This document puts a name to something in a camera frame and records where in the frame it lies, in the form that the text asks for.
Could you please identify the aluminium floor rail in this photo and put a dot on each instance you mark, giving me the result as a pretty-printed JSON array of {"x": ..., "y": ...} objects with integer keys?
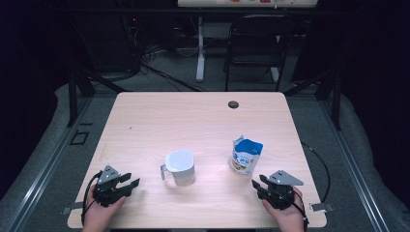
[
  {"x": 351, "y": 167},
  {"x": 48, "y": 167}
]

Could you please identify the white desk leg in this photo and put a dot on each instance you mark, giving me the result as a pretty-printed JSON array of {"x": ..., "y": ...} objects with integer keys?
[{"x": 200, "y": 48}]

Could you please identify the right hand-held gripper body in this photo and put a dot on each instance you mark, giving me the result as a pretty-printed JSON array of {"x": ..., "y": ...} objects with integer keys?
[{"x": 278, "y": 193}]

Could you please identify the person's left hand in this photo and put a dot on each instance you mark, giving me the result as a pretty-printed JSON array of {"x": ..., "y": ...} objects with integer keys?
[{"x": 98, "y": 214}]

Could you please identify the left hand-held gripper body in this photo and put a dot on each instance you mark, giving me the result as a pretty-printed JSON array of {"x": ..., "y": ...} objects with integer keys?
[{"x": 109, "y": 188}]

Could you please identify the black folding chair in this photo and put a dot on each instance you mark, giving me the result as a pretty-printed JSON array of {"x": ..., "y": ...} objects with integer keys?
[{"x": 257, "y": 42}]

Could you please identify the white desk top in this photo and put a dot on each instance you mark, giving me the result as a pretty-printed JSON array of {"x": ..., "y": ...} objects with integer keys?
[{"x": 209, "y": 3}]

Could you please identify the black metal stand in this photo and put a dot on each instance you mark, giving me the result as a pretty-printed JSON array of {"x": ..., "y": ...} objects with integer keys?
[
  {"x": 72, "y": 96},
  {"x": 336, "y": 103}
]

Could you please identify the clear jug with white lid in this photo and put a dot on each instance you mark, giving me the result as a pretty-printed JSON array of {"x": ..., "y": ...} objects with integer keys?
[{"x": 180, "y": 166}]

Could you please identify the dark equipment with red light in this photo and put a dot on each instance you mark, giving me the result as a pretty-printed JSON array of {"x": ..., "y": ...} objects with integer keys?
[{"x": 132, "y": 38}]

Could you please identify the dark round table grommet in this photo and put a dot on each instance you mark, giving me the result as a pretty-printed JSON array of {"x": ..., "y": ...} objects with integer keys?
[{"x": 233, "y": 104}]

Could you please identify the grey metal table bracket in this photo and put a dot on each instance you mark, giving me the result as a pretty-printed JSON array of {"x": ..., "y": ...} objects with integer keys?
[
  {"x": 322, "y": 207},
  {"x": 69, "y": 210}
]

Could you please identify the blue and white pouch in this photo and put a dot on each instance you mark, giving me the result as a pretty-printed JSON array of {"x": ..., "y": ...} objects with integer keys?
[{"x": 246, "y": 154}]

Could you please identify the person's right hand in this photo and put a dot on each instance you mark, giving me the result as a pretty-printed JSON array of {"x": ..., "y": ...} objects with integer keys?
[{"x": 288, "y": 217}]

